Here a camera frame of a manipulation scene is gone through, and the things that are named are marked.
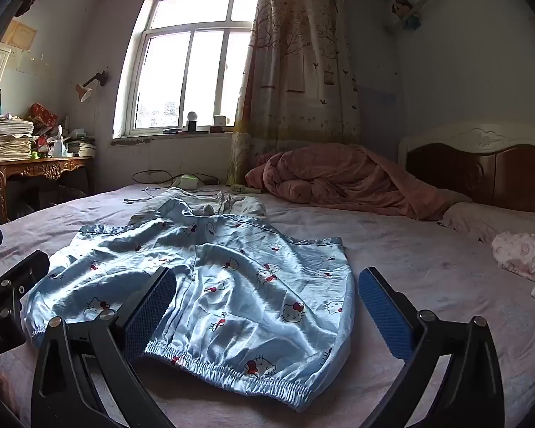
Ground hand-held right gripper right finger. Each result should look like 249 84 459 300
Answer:
358 266 505 428

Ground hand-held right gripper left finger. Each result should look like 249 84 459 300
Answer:
30 266 178 428

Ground blue cat-print satin pants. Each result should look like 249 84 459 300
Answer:
22 212 356 413

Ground bed with pink floral sheet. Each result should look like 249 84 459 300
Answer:
0 120 535 428

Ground carved wooden desk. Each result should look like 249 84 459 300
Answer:
0 155 94 224

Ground stack of papers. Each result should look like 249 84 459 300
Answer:
0 116 35 162

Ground white bottle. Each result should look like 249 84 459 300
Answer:
53 126 68 158

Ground stack of books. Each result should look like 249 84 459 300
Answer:
67 129 96 158

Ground grey folded garment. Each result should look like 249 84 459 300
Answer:
128 187 268 228

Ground red box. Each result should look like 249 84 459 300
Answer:
29 103 58 128

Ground pink pillow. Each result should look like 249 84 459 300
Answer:
441 202 535 246

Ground pink printed cloth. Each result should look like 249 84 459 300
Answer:
491 231 535 282

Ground pink quilt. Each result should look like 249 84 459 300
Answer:
245 143 473 221

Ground white-framed window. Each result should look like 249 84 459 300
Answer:
112 0 261 140

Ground tree-print curtain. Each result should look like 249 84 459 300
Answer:
226 0 362 185

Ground black cable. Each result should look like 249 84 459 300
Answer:
132 168 219 187

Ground pink wall lamp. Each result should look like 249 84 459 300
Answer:
75 70 110 103

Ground white wall paper sheet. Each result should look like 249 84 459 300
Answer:
15 49 54 74

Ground yellowed wall certificate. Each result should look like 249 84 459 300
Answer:
0 20 37 47

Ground dark wall hanging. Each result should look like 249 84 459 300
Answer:
11 0 36 21

